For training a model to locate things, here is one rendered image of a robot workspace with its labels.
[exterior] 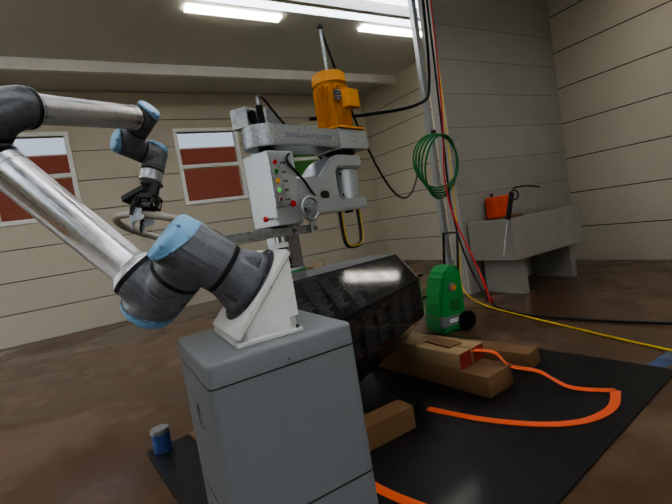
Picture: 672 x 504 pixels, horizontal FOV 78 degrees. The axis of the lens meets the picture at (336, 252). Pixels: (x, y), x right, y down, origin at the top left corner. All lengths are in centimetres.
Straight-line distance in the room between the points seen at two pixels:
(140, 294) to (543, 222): 461
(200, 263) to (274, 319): 24
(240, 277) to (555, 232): 464
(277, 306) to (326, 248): 821
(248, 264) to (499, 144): 498
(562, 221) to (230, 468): 494
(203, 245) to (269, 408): 44
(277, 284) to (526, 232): 411
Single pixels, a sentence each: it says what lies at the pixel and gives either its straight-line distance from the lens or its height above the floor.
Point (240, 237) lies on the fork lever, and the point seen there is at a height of 112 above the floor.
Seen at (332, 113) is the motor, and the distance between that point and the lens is 288.
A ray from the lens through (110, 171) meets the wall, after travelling 831.
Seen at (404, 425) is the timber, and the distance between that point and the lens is 229.
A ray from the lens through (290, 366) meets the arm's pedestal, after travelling 108.
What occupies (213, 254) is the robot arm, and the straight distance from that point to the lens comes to 112.
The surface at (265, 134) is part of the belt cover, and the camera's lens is 237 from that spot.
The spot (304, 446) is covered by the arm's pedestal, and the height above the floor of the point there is 57.
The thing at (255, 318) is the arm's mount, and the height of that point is 91.
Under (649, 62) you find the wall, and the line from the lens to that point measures 664.
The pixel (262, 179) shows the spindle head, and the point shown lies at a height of 142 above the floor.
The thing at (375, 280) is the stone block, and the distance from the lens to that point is 249.
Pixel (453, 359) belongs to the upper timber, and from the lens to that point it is 265.
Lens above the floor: 112
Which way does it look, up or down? 4 degrees down
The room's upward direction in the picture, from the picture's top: 9 degrees counter-clockwise
